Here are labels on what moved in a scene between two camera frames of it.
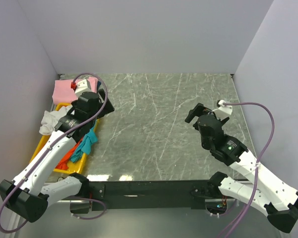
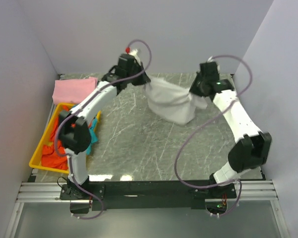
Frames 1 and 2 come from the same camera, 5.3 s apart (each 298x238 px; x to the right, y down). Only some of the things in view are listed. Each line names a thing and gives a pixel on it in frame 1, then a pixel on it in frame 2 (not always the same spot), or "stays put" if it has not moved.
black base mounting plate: x=148 y=194 stays put
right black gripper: x=197 y=111 -> x=193 y=89
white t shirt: x=49 y=120 -> x=172 y=102
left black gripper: x=109 y=109 -> x=143 y=79
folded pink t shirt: x=62 y=92 stays put
